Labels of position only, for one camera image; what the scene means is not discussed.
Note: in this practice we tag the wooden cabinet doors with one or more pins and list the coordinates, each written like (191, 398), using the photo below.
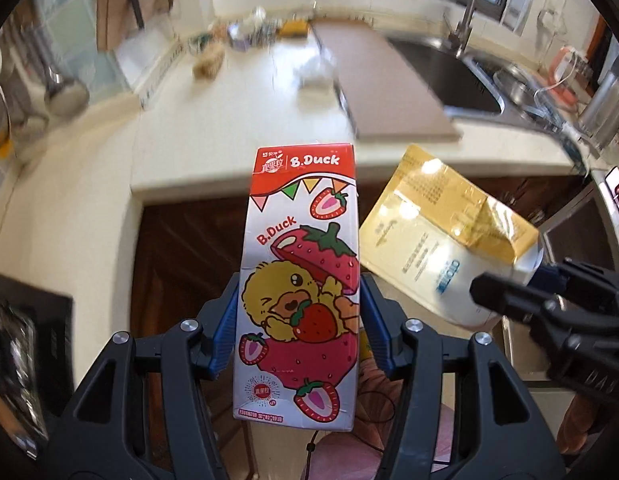
(186, 254)

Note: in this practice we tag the stainless steel sink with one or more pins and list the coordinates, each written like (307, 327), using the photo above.
(466, 88)

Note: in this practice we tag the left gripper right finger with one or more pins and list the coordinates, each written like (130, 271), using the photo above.
(498, 433)

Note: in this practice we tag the brown cardboard sheet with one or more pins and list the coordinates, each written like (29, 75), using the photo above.
(385, 98)

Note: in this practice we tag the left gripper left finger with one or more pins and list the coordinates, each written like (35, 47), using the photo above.
(103, 432)

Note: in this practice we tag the pink trousers leg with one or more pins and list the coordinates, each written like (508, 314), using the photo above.
(369, 419)

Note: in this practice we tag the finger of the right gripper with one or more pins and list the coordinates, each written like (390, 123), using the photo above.
(523, 304)
(546, 276)

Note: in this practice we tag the loofah sponge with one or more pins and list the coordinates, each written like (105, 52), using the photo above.
(209, 61)

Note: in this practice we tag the yellow snack wrapper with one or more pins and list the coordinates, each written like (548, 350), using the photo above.
(294, 29)

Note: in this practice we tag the yellow white pouch bag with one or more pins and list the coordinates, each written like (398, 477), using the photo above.
(432, 232)

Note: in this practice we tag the pink electric appliance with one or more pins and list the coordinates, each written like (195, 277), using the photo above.
(568, 63)

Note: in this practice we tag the steel bowl in sink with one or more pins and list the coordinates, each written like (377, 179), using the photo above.
(517, 88)

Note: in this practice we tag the clear plastic bag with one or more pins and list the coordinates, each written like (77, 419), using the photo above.
(319, 72)

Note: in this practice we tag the steel ladle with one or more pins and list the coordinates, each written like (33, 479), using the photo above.
(65, 96)

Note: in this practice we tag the steel kitchen faucet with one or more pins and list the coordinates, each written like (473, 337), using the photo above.
(458, 36)

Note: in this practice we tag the strawberry milk carton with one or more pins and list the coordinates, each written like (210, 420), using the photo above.
(297, 328)

